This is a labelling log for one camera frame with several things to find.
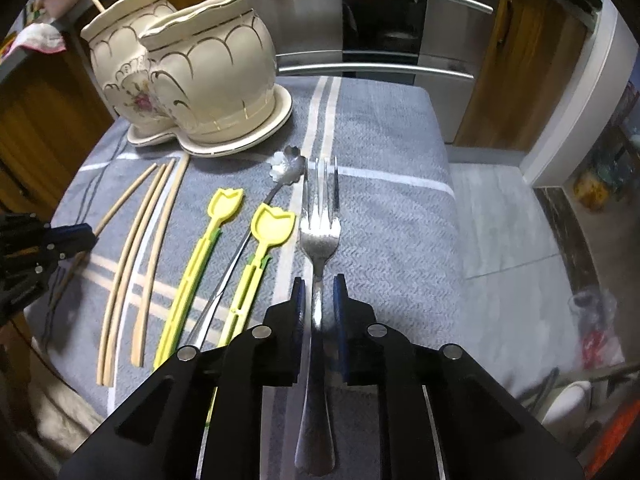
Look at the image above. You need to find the silver steel fork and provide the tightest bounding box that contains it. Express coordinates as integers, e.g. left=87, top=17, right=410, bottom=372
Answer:
left=294, top=158, right=341, bottom=477

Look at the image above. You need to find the silver flower-handle spoon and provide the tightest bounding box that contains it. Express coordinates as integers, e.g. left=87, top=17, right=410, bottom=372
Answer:
left=186, top=145, right=307, bottom=348

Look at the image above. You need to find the grey striped table cloth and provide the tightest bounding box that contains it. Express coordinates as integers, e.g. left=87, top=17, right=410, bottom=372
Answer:
left=27, top=77, right=462, bottom=415

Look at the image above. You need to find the pink white dish cloth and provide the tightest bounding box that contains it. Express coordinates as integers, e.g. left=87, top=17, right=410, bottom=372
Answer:
left=10, top=23, right=66, bottom=54

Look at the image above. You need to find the cream ceramic double utensil holder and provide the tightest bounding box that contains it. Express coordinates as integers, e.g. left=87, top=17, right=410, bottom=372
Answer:
left=80, top=0, right=293, bottom=157

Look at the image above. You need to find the built-in steel oven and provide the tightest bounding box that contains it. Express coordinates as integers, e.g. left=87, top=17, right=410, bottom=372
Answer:
left=254, top=0, right=498, bottom=143

